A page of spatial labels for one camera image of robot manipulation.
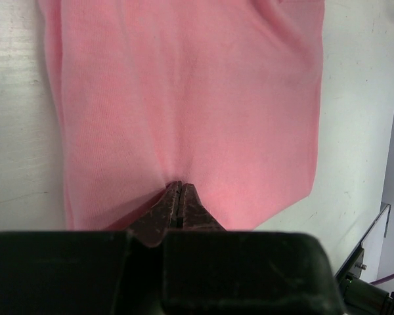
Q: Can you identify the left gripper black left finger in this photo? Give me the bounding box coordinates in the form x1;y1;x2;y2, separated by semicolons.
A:
104;180;181;249

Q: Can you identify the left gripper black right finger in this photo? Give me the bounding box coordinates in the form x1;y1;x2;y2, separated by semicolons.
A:
181;184;226;232

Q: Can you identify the pink t shirt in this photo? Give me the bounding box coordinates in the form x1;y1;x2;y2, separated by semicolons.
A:
39;1;325;230

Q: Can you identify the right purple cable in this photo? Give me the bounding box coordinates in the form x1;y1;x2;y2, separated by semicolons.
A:
370;267;394;285

